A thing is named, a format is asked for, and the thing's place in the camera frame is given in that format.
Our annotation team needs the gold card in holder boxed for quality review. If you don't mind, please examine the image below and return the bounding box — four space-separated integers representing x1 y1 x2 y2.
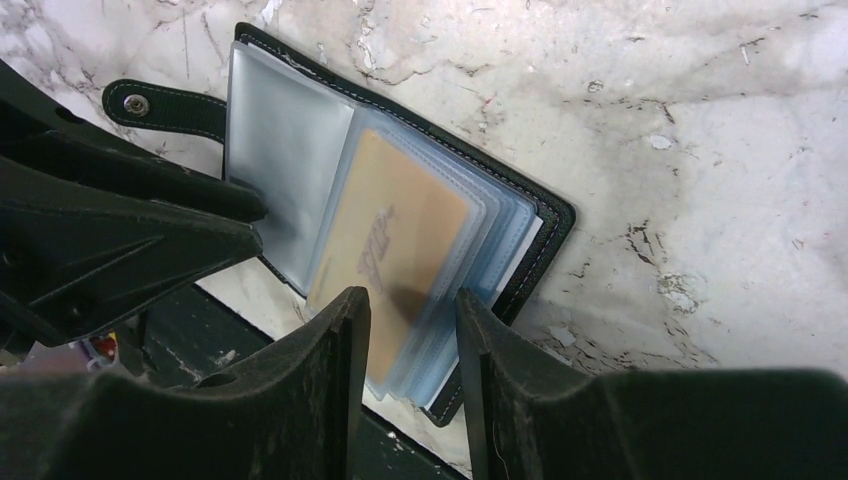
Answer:
307 128 470 385

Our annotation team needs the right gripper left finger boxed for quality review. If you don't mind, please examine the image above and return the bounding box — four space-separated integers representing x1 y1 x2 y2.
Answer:
1 286 371 479

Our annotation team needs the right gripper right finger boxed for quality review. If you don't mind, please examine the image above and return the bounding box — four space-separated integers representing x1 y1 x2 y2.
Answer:
456 289 847 479

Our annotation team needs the black leather card holder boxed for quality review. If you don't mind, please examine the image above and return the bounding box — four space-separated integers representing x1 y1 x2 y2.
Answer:
102 23 576 427

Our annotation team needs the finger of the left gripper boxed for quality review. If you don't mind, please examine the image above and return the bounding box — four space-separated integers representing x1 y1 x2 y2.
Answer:
1 63 267 222
1 158 261 346

